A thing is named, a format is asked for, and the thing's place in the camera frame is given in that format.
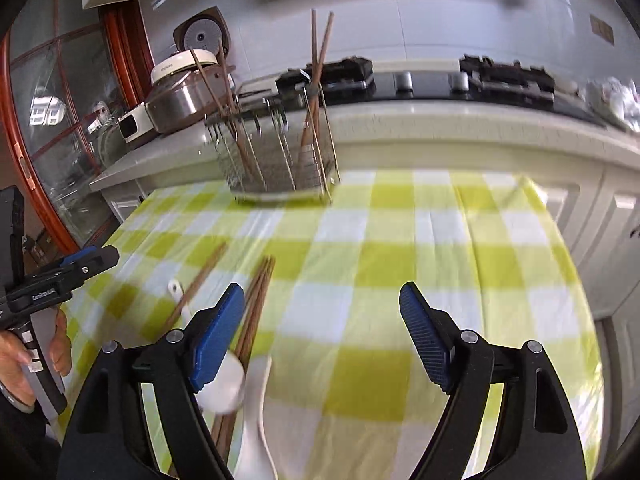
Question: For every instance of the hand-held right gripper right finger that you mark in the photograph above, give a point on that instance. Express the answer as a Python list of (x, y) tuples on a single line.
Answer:
[(425, 335)]

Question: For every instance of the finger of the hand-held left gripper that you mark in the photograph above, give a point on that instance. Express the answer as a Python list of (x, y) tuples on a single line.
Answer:
[(106, 259), (75, 259)]

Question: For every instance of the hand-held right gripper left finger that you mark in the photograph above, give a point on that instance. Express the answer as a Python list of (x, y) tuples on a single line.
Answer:
[(220, 335)]

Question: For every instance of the white ceramic spoon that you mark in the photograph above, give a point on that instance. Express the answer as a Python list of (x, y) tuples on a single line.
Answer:
[(225, 385), (257, 435)]

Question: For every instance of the person's left forearm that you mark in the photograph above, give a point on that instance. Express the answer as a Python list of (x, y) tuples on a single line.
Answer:
[(20, 440)]

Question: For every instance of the person's left hand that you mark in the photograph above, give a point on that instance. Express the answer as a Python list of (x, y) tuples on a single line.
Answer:
[(15, 365)]

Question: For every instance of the green white checked tablecloth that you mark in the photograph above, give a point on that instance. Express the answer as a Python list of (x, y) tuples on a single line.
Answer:
[(400, 240)]

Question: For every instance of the small white kitchen appliance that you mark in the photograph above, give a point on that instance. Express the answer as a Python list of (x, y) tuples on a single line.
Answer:
[(132, 122)]

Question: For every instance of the stainless steel cooker white lid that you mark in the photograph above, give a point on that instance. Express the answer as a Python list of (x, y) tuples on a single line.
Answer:
[(175, 105)]

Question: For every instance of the red wooden framed glass door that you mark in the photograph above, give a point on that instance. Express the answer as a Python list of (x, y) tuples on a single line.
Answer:
[(125, 50)]

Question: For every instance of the white stone countertop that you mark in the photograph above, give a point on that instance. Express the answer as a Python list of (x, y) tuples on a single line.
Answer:
[(450, 120)]

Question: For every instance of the black glass gas cooktop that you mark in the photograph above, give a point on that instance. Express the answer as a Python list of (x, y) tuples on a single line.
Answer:
[(430, 95)]

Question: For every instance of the brown rice cooker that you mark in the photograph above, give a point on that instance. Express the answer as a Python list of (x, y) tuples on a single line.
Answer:
[(200, 35)]

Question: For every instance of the silver stove knob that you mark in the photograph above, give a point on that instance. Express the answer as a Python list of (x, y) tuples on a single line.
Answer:
[(403, 81), (459, 82)]

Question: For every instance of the black burner grate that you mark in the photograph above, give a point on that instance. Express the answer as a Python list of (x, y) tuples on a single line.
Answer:
[(510, 75), (345, 72)]

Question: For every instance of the white plastic bag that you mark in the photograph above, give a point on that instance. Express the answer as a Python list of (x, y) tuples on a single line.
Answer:
[(615, 102)]

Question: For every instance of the gold wall socket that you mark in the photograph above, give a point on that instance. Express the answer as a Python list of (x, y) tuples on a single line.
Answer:
[(601, 28)]

